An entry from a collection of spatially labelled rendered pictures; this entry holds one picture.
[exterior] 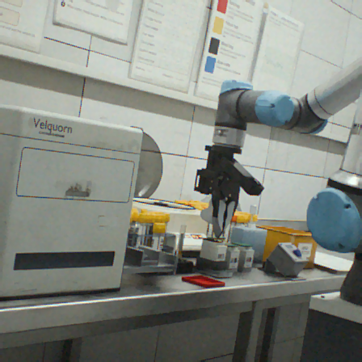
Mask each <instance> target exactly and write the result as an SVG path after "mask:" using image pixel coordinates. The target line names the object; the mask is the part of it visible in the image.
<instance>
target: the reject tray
mask: <svg viewBox="0 0 362 362"><path fill-rule="evenodd" d="M181 280H182V281H186V282H188V283H190V284H194V285H198V286H200V287H203V288H218V287H225V283H224V282H222V281H219V280H214V279H211V278H208V277H207V276H202V275H200V276H182V279H181Z"/></svg>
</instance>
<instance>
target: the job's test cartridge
mask: <svg viewBox="0 0 362 362"><path fill-rule="evenodd" d="M226 249H227V246H225V243H224V242H221V241H217V240H214V239H203V241H202V246H201V252H200V257H204V258H206V259H211V260H214V261H221V260H225V254H226Z"/></svg>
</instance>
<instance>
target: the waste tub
mask: <svg viewBox="0 0 362 362"><path fill-rule="evenodd" d="M255 226H256V228H259V229H265V230H267V236H266V241H265V246H264V251H263V259H262V263H263V261H266V258H267V257H268V256H269V255H270V254H271V253H272V252H273V251H274V249H275V247H276V245H277V244H278V243H280V242H291V243H292V244H293V245H294V246H295V247H296V248H297V249H298V250H300V252H301V253H302V254H304V255H305V256H306V257H307V259H308V260H309V262H308V263H307V264H306V266H305V267H304V268H303V270H305V269H314V260H315V255H316V251H317V246H318V244H317V243H316V242H315V241H314V239H313V238H312V237H311V234H310V233H308V232H305V231H300V230H297V229H291V228H288V227H283V226H275V225H255Z"/></svg>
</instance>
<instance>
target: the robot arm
mask: <svg viewBox="0 0 362 362"><path fill-rule="evenodd" d="M218 99H219V101H218V105H217V114H216V119H215V124H214V130H213V139H212V143H214V145H212V146H210V145H206V146H205V151H208V157H207V167H206V169H204V168H202V169H201V170H196V180H195V185H194V189H193V191H197V192H200V194H205V195H209V194H210V195H212V198H211V199H210V201H209V204H208V207H207V208H205V209H202V210H201V212H200V217H201V218H202V219H203V220H204V221H207V222H208V223H210V224H212V225H213V232H214V236H215V238H220V237H221V235H222V234H223V233H224V231H225V229H226V227H227V226H228V224H229V223H230V221H231V219H232V218H233V217H234V214H235V211H236V209H237V206H238V202H239V196H240V191H241V189H240V187H241V188H242V190H243V191H244V192H245V193H246V194H248V195H249V196H259V195H260V193H261V192H262V191H263V189H264V187H263V186H262V185H261V183H260V182H259V181H258V180H257V179H256V178H255V177H254V176H253V175H252V174H251V173H250V172H249V171H248V170H246V169H245V168H244V167H243V166H242V164H241V163H240V162H238V161H237V160H236V159H235V158H234V154H242V150H241V148H242V147H243V146H244V141H245V135H246V126H247V123H250V124H264V125H268V126H272V127H275V128H282V129H287V130H291V131H294V132H298V133H301V134H311V135H314V134H318V133H320V132H322V131H323V130H324V128H325V126H326V124H327V122H328V119H329V118H330V117H332V116H333V115H334V114H336V113H337V112H339V111H340V110H342V109H343V108H345V107H347V106H349V105H350V104H352V103H353V102H355V101H356V100H357V99H359V101H358V104H357V107H356V111H355V115H354V120H353V122H352V126H351V131H350V134H349V137H348V139H347V144H346V147H345V150H344V153H343V157H342V161H341V163H340V169H339V170H337V171H336V172H334V173H332V174H331V175H329V177H328V180H327V183H326V187H325V188H324V189H322V190H321V191H319V192H318V194H317V195H314V196H313V197H312V198H311V200H310V201H309V206H308V208H307V214H306V220H307V225H308V231H309V232H310V234H311V237H312V238H313V239H314V241H315V242H316V243H317V244H318V245H319V246H321V247H322V248H323V249H325V250H329V251H334V252H339V253H348V252H355V253H354V262H353V264H352V266H351V268H350V270H349V272H348V273H347V275H346V277H345V279H344V281H343V283H342V284H341V286H340V291H339V298H340V299H344V300H345V301H349V302H351V303H352V304H356V305H361V306H362V55H361V56H360V57H358V58H356V59H355V60H354V61H351V63H350V64H348V65H346V66H345V67H343V68H342V69H341V70H340V71H338V72H337V73H336V74H333V75H332V76H330V77H329V78H328V79H327V80H325V81H324V82H322V84H320V85H319V86H317V87H315V88H314V89H312V90H310V91H309V92H308V93H307V94H306V95H304V96H303V97H301V98H299V99H297V98H293V97H290V96H289V94H287V93H285V92H283V91H278V90H253V85H252V84H251V83H249V82H244V81H241V80H233V79H226V80H224V82H223V83H222V85H221V92H220V94H219V96H218ZM198 175H199V176H200V177H199V183H198V187H197V186H196V183H197V178H198ZM225 198H227V200H226V199H225Z"/></svg>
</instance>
